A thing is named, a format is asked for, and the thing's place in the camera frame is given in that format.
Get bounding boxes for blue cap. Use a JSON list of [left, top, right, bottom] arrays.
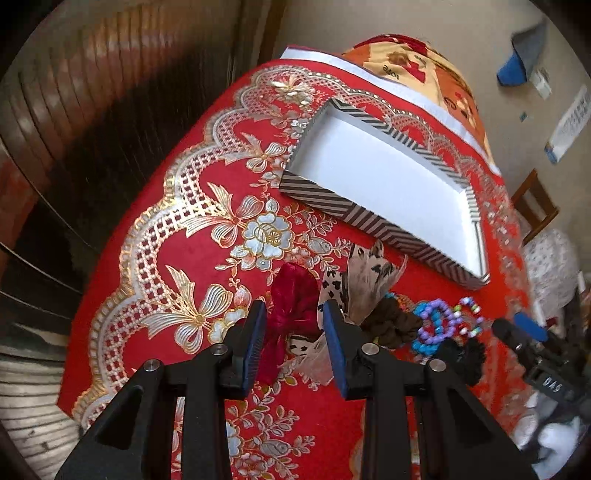
[[496, 21, 550, 86]]

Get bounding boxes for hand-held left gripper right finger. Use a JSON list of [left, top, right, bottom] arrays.
[[322, 299, 539, 480]]

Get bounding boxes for rainbow bead bracelet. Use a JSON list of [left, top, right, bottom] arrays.
[[455, 296, 485, 324]]

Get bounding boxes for wall poster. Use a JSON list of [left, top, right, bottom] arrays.
[[545, 85, 591, 162]]

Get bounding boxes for white wall switch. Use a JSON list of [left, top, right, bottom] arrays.
[[529, 67, 553, 99]]

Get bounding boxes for wooden chair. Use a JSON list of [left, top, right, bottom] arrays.
[[510, 168, 559, 245]]

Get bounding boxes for blue bead bracelet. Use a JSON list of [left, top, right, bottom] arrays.
[[409, 300, 451, 356]]

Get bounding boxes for wooden shutter door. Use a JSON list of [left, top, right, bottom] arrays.
[[0, 0, 284, 480]]

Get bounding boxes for red gold floral tablecloth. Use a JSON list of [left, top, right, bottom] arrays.
[[56, 45, 546, 480]]

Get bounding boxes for red velvet bow scrunchie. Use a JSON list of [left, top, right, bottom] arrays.
[[257, 262, 324, 384]]

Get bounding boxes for black scrunchie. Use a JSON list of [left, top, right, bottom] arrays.
[[434, 337, 485, 386]]

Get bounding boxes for printed blanket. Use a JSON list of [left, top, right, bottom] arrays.
[[342, 33, 502, 176]]

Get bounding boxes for striped cardboard box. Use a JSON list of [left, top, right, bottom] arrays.
[[278, 98, 491, 291]]

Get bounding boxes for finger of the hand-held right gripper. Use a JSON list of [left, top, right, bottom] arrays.
[[491, 318, 532, 354], [514, 312, 550, 344]]

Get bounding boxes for leopard print scrunchie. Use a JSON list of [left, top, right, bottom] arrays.
[[288, 240, 409, 386]]

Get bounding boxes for purple bead bracelet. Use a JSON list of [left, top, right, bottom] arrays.
[[418, 299, 455, 344]]

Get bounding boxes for white lace cloth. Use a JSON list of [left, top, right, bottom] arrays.
[[524, 228, 585, 319]]

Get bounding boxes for brown scrunchie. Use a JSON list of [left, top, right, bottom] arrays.
[[358, 298, 419, 349]]

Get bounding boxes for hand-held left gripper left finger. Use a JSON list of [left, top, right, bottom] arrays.
[[54, 299, 269, 480]]

